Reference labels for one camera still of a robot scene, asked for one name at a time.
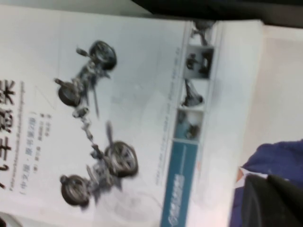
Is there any white book with man portrait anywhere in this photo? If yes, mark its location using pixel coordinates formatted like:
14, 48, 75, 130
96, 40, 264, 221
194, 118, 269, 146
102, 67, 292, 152
233, 20, 303, 227

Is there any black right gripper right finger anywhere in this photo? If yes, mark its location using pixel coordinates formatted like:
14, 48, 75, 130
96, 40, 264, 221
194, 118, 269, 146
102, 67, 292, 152
267, 176, 303, 210

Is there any black plastic book stand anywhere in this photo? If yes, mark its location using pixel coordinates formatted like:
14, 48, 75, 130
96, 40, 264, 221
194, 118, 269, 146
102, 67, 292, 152
131, 0, 303, 26

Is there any white car suspension book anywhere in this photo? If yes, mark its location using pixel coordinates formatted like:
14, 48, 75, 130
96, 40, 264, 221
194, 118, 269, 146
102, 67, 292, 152
0, 4, 265, 227

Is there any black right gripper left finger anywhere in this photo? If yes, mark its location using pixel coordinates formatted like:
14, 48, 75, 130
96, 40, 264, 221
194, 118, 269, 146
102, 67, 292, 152
241, 175, 303, 227

